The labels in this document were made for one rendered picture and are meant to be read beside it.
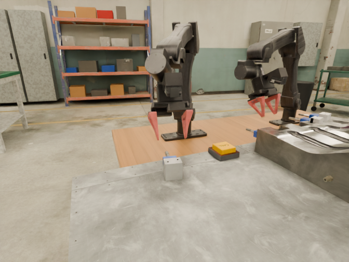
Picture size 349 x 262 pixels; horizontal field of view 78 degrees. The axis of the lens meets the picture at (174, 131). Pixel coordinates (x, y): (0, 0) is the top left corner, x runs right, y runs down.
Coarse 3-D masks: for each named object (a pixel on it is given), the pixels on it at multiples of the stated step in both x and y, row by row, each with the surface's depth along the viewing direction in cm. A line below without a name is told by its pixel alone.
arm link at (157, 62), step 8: (152, 48) 55; (160, 48) 54; (184, 48) 62; (152, 56) 54; (160, 56) 54; (168, 56) 58; (184, 56) 63; (152, 64) 54; (160, 64) 53; (168, 64) 55; (176, 64) 62; (152, 72) 54; (160, 72) 53; (168, 72) 56; (160, 80) 58
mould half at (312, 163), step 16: (272, 128) 77; (304, 128) 77; (320, 128) 78; (256, 144) 79; (272, 144) 72; (288, 144) 66; (304, 144) 65; (336, 144) 66; (272, 160) 73; (288, 160) 67; (304, 160) 62; (320, 160) 57; (336, 160) 54; (304, 176) 62; (320, 176) 58; (336, 176) 54; (336, 192) 55
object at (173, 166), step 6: (168, 156) 67; (174, 156) 67; (168, 162) 61; (174, 162) 61; (180, 162) 61; (168, 168) 60; (174, 168) 61; (180, 168) 61; (168, 174) 61; (174, 174) 61; (180, 174) 62; (168, 180) 62
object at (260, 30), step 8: (256, 24) 573; (264, 24) 557; (272, 24) 562; (280, 24) 568; (288, 24) 574; (256, 32) 575; (264, 32) 564; (272, 32) 569; (256, 40) 578; (272, 56) 592; (280, 56) 598; (264, 64) 594; (272, 64) 600; (280, 64) 607; (264, 72) 602; (248, 80) 628; (248, 88) 631; (280, 88) 633
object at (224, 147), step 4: (212, 144) 78; (216, 144) 77; (220, 144) 77; (224, 144) 77; (228, 144) 77; (212, 148) 78; (216, 148) 76; (220, 148) 74; (224, 148) 74; (228, 148) 74; (232, 148) 74; (220, 152) 74; (224, 152) 73; (228, 152) 74
